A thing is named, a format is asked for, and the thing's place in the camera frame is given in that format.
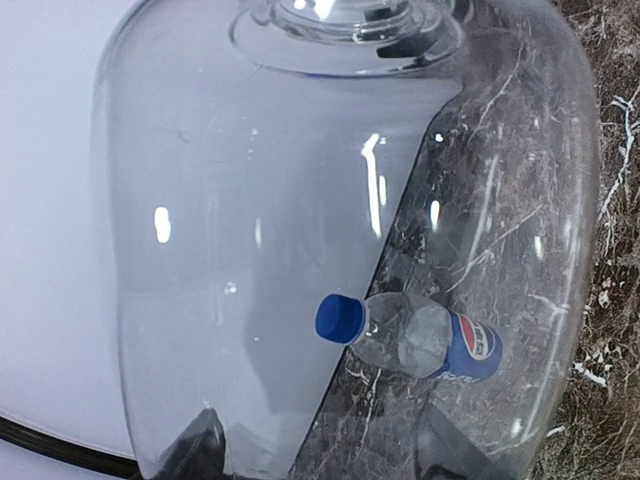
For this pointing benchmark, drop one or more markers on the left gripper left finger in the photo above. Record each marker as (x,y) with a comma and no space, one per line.
(199,452)

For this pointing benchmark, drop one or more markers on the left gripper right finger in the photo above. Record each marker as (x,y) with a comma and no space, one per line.
(444,452)

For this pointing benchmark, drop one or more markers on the clear unlabeled plastic bottle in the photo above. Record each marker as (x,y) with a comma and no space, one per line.
(263,155)

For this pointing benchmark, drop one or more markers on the Pepsi bottle blue cap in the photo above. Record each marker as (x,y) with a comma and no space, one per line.
(412,335)

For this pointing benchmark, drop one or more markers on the left black frame post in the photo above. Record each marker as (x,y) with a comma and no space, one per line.
(67,452)

